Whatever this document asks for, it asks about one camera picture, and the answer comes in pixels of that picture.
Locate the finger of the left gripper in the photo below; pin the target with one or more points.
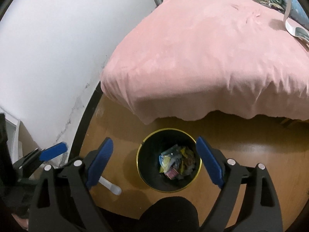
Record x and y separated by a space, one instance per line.
53 152

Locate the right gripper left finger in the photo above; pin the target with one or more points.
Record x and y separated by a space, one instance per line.
62 200

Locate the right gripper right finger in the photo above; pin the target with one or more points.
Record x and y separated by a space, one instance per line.
247 200

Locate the black gold trash bin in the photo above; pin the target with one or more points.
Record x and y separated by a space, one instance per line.
148 159

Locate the trash pile in bin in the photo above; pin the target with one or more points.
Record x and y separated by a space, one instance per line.
177 162

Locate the person's left hand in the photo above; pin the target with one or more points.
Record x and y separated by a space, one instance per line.
23 223

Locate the white plastic spoon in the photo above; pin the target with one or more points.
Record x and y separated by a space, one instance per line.
116 190

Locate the black knee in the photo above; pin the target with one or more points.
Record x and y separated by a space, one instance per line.
167 214

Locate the pink bed cover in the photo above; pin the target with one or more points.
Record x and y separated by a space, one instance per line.
191 57

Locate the light blue pillow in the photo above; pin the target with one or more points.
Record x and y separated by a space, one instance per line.
297 13

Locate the white desk leg frame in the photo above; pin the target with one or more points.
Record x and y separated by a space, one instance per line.
14 145

